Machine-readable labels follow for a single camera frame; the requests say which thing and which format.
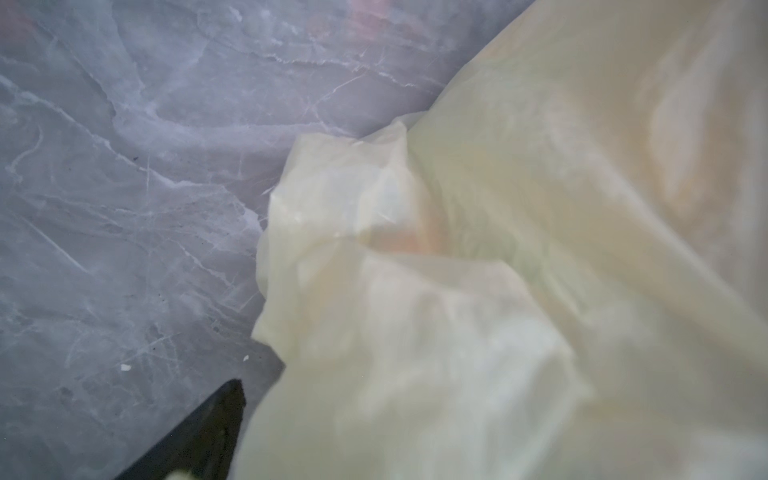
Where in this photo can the cream plastic bag with fruit print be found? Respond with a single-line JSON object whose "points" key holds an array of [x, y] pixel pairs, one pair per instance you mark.
{"points": [[558, 271]]}

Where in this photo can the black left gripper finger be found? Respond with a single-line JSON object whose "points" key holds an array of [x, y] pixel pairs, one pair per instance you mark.
{"points": [[202, 444]]}

